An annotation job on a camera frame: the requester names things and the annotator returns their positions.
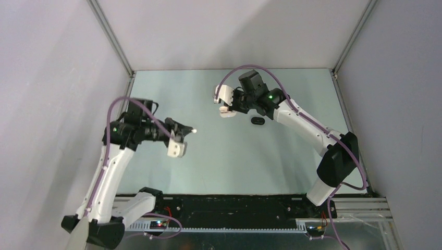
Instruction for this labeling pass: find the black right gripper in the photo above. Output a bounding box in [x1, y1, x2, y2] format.
[224, 89, 255, 115]

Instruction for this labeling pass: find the white earbud charging case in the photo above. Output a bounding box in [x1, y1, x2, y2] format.
[219, 106, 237, 118]

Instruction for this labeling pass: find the black earbud charging case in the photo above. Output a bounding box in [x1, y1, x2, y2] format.
[250, 117, 265, 126]

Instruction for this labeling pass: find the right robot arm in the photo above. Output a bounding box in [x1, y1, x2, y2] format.
[214, 70, 360, 218]

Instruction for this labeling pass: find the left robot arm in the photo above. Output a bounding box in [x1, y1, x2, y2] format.
[61, 98, 197, 249]

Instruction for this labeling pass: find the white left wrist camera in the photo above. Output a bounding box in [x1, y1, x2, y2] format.
[167, 139, 187, 158]

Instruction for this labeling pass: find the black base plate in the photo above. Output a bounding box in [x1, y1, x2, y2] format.
[153, 194, 337, 230]

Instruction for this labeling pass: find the grey slotted cable duct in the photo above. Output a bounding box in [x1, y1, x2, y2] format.
[124, 220, 308, 234]

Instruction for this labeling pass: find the aluminium front frame rail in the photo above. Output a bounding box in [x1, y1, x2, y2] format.
[110, 196, 395, 222]

